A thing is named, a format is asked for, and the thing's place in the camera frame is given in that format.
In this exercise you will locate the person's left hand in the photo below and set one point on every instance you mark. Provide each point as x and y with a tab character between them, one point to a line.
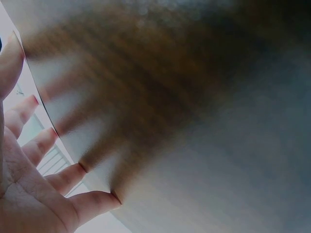
26	199

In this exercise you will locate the person's left thumb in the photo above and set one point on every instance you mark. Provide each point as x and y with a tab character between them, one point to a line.
12	63

